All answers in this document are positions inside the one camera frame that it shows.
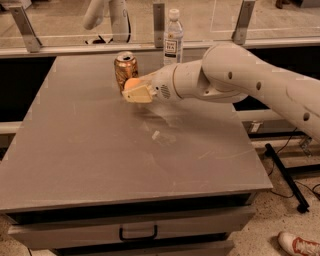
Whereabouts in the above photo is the clear plastic water bottle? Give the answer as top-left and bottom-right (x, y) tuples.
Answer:
(163, 9), (184, 65)

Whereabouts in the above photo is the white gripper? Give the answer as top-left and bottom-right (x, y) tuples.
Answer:
(122, 63), (181, 103)

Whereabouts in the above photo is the orange fruit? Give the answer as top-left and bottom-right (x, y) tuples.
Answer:
(124, 78), (141, 90)

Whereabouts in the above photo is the lower grey drawer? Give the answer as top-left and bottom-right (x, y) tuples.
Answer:
(57, 240), (234, 256)

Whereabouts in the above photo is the grey drawer with black handle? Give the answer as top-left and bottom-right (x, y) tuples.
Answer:
(9, 206), (255, 250)

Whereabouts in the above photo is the white and red sneaker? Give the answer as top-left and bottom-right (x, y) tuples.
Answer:
(278, 231), (320, 256)

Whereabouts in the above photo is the left metal railing bracket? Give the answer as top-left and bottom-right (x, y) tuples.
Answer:
(9, 6), (42, 53)

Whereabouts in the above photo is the middle metal railing bracket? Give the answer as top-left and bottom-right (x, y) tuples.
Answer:
(153, 3), (165, 48)

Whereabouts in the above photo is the black floor stand leg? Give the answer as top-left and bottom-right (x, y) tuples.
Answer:
(265, 143), (309, 213)

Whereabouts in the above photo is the crushed orange soda can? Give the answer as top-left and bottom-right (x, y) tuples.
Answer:
(114, 51), (138, 91)

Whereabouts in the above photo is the metal railing bracket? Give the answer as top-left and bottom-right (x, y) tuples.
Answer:
(9, 6), (42, 53)
(232, 0), (255, 45)
(153, 3), (165, 48)

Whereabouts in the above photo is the black floor cable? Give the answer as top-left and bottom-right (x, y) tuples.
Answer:
(266, 127), (320, 202)

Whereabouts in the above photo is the right metal railing bracket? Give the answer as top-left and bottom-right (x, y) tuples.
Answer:
(232, 0), (255, 45)

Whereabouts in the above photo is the white robot arm behind glass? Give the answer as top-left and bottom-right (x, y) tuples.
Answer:
(83, 0), (131, 43)

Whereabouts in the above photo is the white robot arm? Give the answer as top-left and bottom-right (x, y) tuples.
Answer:
(122, 43), (320, 142)

